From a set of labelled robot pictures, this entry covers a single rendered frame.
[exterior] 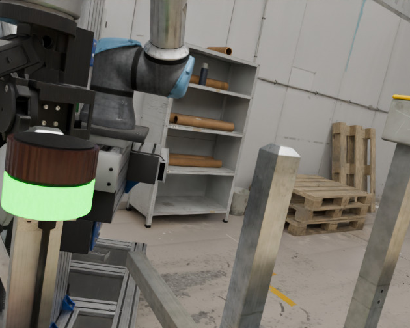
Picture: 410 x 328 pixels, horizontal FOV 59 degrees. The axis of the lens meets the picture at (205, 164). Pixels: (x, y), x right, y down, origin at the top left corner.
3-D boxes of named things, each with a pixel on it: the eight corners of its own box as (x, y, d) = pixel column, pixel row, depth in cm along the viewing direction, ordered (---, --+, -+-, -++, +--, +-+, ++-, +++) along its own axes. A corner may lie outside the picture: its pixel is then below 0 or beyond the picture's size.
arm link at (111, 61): (99, 85, 105) (105, 37, 103) (144, 94, 105) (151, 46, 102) (82, 82, 93) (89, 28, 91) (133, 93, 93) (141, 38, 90)
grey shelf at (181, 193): (125, 209, 340) (152, 40, 313) (202, 207, 394) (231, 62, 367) (146, 228, 306) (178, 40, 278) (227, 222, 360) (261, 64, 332)
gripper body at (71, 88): (90, 147, 38) (105, 29, 36) (2, 145, 32) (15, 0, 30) (54, 132, 43) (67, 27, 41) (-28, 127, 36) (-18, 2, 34)
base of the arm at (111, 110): (86, 116, 107) (90, 83, 105) (136, 126, 109) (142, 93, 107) (72, 121, 92) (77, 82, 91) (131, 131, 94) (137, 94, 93)
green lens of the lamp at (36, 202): (0, 190, 27) (3, 162, 27) (82, 192, 30) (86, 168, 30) (0, 220, 22) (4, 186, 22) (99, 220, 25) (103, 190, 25)
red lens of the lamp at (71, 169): (4, 158, 27) (6, 129, 26) (86, 164, 30) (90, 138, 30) (4, 181, 22) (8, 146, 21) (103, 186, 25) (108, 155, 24)
